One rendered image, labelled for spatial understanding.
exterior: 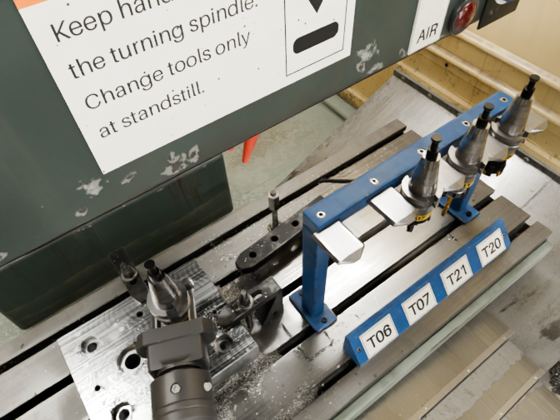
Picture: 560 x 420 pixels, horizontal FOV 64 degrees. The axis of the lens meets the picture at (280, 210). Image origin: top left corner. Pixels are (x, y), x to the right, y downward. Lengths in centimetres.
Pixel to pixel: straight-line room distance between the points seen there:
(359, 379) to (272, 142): 104
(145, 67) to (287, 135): 154
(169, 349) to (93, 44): 56
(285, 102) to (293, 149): 141
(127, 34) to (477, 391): 105
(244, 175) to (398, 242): 72
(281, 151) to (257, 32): 145
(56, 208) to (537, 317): 117
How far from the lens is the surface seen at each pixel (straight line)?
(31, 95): 20
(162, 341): 71
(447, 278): 98
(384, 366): 92
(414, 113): 149
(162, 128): 23
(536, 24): 126
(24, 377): 104
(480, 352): 117
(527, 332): 127
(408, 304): 93
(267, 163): 163
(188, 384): 67
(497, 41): 132
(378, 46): 30
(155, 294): 68
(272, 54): 24
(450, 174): 77
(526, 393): 121
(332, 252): 64
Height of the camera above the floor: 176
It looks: 52 degrees down
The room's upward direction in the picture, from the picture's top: 3 degrees counter-clockwise
